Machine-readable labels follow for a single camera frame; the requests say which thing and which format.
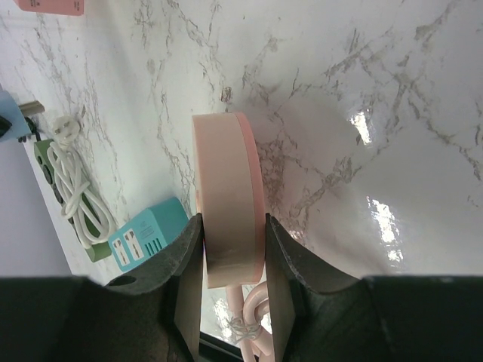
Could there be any white power cord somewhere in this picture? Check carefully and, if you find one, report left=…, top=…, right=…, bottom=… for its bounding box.
left=47, top=115, right=116, bottom=250

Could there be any teal power strip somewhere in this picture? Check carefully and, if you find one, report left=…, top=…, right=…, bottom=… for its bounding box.
left=108, top=197, right=188, bottom=273

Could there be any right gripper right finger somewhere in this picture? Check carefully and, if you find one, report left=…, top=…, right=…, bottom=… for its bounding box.
left=265, top=214, right=358, bottom=361

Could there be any green power strip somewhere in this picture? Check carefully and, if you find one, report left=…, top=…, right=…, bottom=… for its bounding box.
left=34, top=139, right=115, bottom=262

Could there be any pink round socket base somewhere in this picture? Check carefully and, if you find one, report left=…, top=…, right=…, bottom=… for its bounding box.
left=192, top=112, right=265, bottom=288

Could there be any pink cube socket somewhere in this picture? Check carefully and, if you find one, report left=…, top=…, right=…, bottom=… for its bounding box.
left=14, top=0, right=85, bottom=16

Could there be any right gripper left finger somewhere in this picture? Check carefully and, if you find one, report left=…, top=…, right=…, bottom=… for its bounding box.
left=107, top=213, right=204, bottom=361

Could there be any pink cable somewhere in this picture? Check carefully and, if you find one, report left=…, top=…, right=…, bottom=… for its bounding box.
left=225, top=281, right=275, bottom=362

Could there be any blue plug adapter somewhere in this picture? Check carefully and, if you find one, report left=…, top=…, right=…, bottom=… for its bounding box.
left=1, top=90, right=45, bottom=142

